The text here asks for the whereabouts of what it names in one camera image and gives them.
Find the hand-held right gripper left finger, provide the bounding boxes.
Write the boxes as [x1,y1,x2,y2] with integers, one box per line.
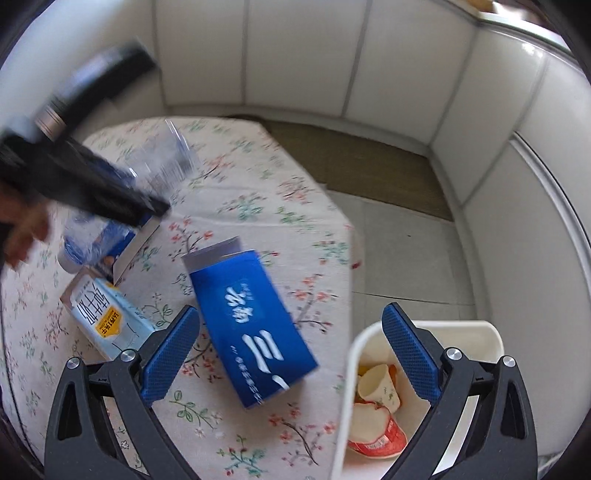
[44,305,200,480]

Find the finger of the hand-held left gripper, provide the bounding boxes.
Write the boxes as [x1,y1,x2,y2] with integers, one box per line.
[28,137,171,228]

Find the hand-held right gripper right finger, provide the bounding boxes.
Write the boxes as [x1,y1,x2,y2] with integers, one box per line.
[381,302,539,480]

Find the white paper cup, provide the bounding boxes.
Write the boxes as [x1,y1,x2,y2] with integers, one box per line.
[358,364,402,412]

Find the white plastic bin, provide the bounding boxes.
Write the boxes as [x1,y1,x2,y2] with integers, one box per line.
[330,320,505,480]

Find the clear plastic bag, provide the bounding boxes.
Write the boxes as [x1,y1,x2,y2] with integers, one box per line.
[124,119,201,199]

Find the dark blue carton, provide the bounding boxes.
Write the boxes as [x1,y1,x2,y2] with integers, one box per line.
[181,236,320,409]

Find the person's left hand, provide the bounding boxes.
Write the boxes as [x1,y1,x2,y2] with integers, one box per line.
[0,185,52,272]

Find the white and blue box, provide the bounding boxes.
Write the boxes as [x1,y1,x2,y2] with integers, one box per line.
[92,215,161,284]

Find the crushed clear plastic bottle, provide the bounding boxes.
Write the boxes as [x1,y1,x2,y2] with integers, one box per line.
[58,210,116,274]

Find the light blue milk carton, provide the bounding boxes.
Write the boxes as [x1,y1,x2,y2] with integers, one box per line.
[60,268,158,363]

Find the brown floor mat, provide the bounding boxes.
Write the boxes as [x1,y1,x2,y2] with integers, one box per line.
[265,122,455,222]

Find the white kitchen cabinets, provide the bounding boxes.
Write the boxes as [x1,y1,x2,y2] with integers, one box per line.
[152,0,591,462]

